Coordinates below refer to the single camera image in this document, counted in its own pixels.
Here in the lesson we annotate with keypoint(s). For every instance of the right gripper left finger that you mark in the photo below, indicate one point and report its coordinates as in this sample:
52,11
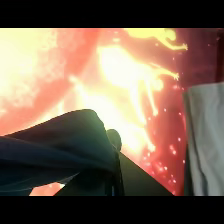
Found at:
90,185

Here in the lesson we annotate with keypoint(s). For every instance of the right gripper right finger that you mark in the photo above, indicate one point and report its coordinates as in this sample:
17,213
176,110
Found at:
133,176

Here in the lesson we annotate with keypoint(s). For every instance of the navy blue T-shirt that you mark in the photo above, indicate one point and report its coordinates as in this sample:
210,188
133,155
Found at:
63,146

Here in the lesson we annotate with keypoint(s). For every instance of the grey garment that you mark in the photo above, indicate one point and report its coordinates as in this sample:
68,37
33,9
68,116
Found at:
206,140

